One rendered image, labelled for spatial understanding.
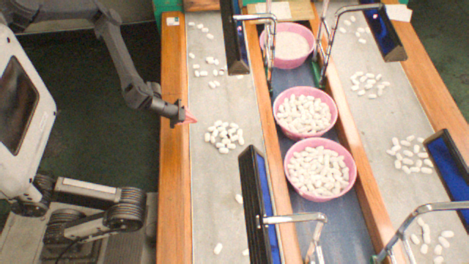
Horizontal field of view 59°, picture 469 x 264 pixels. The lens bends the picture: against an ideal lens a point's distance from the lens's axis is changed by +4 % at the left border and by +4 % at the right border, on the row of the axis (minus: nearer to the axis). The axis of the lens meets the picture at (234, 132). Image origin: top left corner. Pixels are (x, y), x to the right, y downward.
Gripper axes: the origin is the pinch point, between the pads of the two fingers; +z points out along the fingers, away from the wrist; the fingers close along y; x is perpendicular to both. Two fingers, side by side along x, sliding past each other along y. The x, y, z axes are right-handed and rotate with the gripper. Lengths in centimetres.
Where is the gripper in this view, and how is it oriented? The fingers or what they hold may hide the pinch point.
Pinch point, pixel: (195, 120)
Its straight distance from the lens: 153.2
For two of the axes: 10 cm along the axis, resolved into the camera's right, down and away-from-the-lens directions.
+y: -0.9, -7.9, 6.0
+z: 7.9, 3.2, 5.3
